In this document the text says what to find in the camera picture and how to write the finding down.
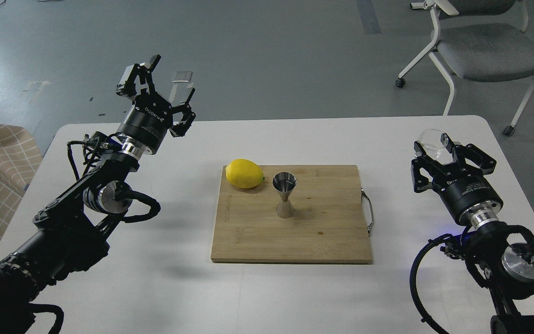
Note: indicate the clear glass measuring cup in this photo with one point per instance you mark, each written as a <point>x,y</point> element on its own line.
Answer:
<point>435,147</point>

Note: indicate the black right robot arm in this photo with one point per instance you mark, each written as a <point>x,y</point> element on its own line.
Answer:
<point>498,256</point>

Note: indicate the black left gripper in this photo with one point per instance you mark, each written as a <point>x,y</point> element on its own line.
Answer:
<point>150,116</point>

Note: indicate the yellow lemon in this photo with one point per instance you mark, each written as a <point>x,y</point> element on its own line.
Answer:
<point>244,173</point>

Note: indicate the steel double jigger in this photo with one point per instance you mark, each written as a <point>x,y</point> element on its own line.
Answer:
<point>284,183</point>

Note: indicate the grey office chair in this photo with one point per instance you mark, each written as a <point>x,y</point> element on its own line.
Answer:
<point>489,52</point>

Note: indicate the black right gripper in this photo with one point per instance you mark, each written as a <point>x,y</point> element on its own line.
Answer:
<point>468,196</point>

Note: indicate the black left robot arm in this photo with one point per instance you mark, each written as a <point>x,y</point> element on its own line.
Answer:
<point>74,228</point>

